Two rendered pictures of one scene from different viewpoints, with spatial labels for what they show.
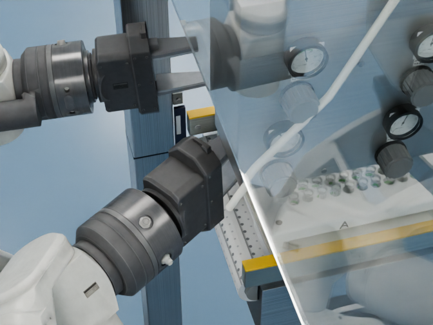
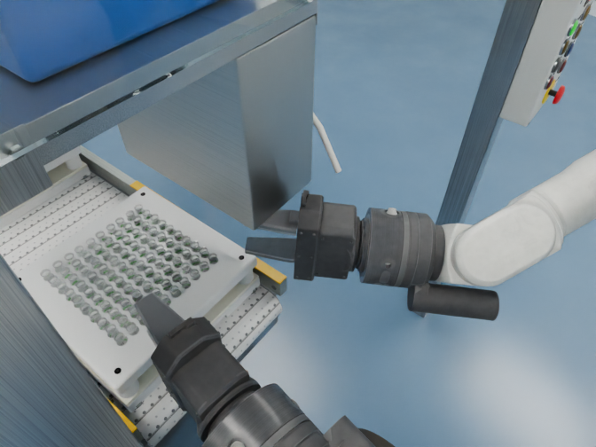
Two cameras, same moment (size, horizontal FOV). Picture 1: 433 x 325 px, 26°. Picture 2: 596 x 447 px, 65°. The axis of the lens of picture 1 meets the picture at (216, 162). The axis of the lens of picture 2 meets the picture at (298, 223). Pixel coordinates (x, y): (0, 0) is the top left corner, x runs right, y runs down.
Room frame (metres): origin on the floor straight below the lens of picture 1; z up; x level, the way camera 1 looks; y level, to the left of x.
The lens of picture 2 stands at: (0.91, 0.30, 1.38)
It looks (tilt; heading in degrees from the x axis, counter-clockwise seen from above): 47 degrees down; 233
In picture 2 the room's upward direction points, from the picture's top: straight up
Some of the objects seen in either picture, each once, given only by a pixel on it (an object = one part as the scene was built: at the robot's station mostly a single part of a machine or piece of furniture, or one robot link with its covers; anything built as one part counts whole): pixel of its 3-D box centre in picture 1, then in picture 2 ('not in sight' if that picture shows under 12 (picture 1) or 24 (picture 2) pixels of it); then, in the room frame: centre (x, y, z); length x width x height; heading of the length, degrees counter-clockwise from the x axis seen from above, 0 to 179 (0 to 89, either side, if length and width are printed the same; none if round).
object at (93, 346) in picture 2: not in sight; (134, 272); (0.85, -0.15, 0.86); 0.25 x 0.24 x 0.02; 16
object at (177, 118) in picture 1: (181, 158); not in sight; (0.95, 0.05, 0.75); 0.02 x 0.01 x 0.20; 105
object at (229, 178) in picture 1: (223, 180); (271, 250); (0.72, -0.01, 0.95); 0.06 x 0.03 x 0.02; 137
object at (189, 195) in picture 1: (166, 213); (348, 241); (0.65, 0.05, 0.97); 0.12 x 0.10 x 0.13; 137
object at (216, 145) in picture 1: (222, 144); (271, 217); (0.71, -0.01, 1.01); 0.06 x 0.03 x 0.02; 138
